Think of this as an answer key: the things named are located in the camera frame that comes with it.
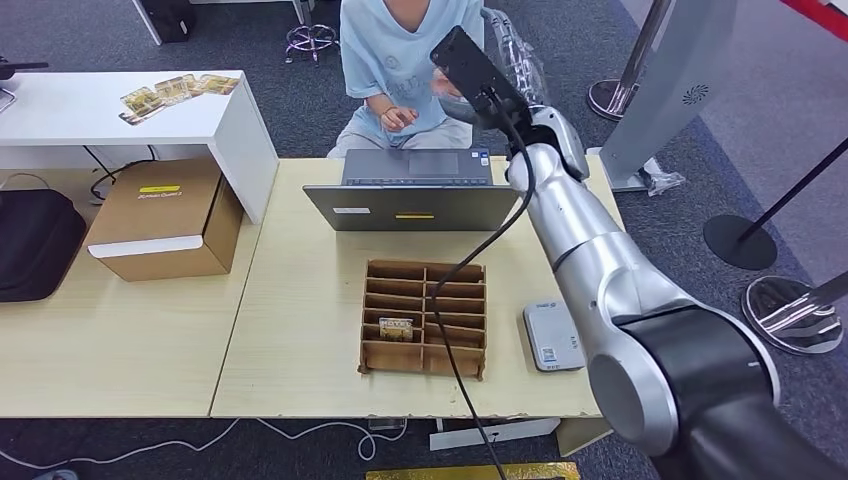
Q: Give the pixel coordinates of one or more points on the black camera bracket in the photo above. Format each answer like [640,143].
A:
[474,76]

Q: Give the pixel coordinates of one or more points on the autumn print card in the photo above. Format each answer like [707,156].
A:
[175,89]
[141,104]

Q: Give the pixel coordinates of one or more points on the person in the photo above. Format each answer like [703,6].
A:
[397,66]

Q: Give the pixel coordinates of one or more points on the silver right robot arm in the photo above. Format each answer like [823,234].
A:
[629,298]

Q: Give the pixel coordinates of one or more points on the silver kiosk stand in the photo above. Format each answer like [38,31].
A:
[669,86]

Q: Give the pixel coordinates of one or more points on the autumn forest hotel card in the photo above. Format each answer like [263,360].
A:
[218,84]
[396,329]

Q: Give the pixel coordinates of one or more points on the small grey box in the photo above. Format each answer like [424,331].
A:
[386,424]

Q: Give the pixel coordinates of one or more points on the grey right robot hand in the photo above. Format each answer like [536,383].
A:
[520,63]

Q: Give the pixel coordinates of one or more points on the grey card reader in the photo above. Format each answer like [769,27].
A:
[553,334]

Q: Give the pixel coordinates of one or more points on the chrome stanchion post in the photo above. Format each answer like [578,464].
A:
[613,99]
[788,321]

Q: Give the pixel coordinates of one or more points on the black device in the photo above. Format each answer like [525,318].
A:
[20,66]

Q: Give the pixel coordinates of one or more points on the wooden card organizer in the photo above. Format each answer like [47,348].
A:
[397,354]

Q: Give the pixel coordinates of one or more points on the black computer tower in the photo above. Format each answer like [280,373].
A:
[169,20]

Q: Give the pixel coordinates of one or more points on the clear plastic wrap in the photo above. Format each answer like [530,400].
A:
[662,179]

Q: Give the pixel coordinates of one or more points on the yellow floor tape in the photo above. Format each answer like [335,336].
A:
[430,473]

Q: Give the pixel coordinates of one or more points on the chrome stool base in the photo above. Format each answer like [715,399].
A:
[311,36]

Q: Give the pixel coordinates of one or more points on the red barrier belt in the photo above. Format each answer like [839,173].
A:
[821,16]

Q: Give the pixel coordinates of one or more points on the grey laptop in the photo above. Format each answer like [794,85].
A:
[411,208]

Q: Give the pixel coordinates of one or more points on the black stanchion post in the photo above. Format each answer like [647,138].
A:
[738,242]

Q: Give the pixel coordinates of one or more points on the cardboard box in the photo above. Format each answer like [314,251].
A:
[156,212]

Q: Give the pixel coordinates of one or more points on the black carrying case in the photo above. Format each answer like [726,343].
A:
[36,245]

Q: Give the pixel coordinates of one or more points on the white desk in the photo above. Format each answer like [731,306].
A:
[79,109]

